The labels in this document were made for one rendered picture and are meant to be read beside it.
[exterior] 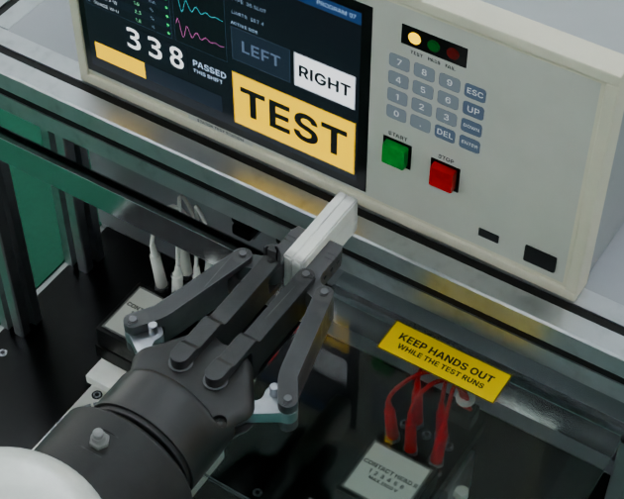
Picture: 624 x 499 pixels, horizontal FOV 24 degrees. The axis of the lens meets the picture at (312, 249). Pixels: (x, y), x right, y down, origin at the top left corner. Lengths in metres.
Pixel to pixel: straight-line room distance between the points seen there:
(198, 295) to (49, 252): 0.65
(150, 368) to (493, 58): 0.29
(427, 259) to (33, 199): 0.68
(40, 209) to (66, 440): 0.80
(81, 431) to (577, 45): 0.37
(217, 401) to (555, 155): 0.27
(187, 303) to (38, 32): 0.39
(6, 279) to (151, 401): 0.58
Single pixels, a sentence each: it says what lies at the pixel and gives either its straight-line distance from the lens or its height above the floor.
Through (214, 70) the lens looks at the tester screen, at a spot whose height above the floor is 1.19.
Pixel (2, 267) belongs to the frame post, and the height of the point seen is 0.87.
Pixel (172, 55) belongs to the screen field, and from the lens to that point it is 1.09.
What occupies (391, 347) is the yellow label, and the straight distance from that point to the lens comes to 1.04.
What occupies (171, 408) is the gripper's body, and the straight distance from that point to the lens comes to 0.83.
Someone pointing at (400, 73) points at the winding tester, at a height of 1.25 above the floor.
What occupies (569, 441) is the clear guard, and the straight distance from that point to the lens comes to 1.00.
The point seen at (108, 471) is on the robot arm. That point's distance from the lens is 0.79.
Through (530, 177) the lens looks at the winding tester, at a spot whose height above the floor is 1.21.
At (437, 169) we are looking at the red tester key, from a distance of 0.99.
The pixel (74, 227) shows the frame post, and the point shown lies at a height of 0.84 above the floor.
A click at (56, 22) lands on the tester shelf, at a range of 1.24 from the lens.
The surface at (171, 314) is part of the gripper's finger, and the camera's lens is 0.90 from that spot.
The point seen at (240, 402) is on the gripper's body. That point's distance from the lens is 0.85.
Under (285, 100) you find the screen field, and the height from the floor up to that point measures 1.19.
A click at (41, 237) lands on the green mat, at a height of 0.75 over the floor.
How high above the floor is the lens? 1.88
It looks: 48 degrees down
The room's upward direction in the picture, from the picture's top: straight up
